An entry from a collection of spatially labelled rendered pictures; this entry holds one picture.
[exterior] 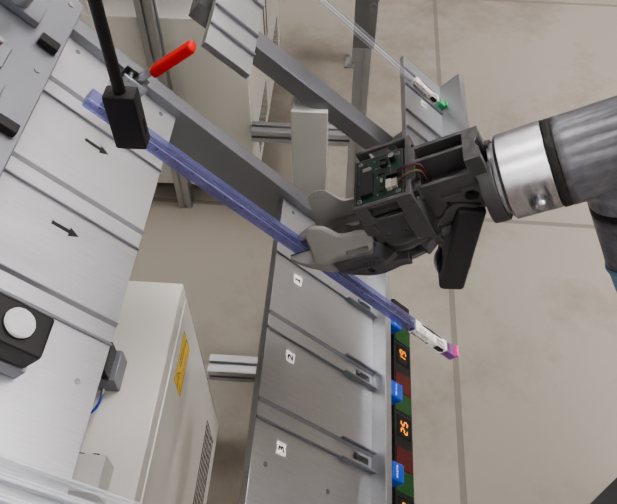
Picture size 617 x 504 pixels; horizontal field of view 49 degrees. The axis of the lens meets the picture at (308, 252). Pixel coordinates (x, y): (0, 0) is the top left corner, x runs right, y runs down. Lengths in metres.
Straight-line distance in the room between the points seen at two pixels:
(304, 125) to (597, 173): 0.64
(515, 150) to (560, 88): 2.05
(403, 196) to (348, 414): 0.36
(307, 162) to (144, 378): 0.45
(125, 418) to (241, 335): 0.81
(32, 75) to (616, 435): 1.51
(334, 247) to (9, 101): 0.30
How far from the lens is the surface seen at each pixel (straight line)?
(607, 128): 0.56
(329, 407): 0.82
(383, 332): 0.92
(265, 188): 0.89
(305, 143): 1.13
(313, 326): 0.84
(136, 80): 0.77
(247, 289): 1.86
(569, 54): 2.79
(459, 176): 0.57
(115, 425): 1.01
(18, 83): 0.63
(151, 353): 1.06
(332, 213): 0.65
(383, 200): 0.56
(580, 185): 0.57
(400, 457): 0.92
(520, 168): 0.56
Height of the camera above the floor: 1.52
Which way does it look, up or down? 52 degrees down
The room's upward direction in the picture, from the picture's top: straight up
